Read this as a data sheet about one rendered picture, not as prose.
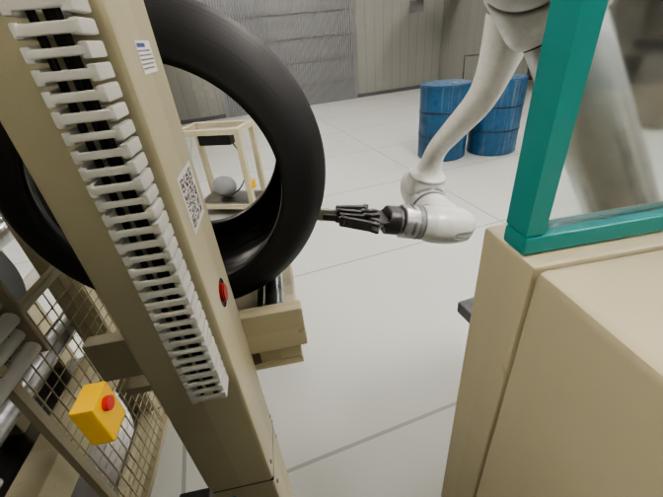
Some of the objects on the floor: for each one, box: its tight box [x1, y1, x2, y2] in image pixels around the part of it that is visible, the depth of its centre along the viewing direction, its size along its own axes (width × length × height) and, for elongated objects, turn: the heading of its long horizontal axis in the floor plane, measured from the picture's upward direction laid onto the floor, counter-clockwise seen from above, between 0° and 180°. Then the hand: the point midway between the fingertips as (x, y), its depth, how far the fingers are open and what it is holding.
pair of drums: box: [417, 74, 529, 162], centre depth 405 cm, size 68×117×82 cm, turn 115°
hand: (322, 214), depth 85 cm, fingers closed
